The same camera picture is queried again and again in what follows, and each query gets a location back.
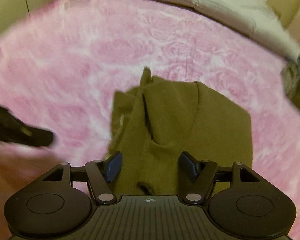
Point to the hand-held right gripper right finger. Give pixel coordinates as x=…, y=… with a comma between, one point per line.
x=187, y=166

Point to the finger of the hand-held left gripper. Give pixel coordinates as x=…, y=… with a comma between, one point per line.
x=27, y=135

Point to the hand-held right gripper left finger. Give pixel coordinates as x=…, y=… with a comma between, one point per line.
x=113, y=166

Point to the brown long-sleeved shirt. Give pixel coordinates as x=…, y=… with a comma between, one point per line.
x=190, y=120

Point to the stack of folded clothes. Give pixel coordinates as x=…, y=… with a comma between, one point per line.
x=295, y=85

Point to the pink floral bed sheet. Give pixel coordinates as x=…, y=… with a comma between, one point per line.
x=77, y=67

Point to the cream sliding-door wardrobe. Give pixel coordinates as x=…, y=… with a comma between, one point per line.
x=7, y=5

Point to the white pillow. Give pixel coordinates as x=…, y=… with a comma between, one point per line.
x=215, y=2

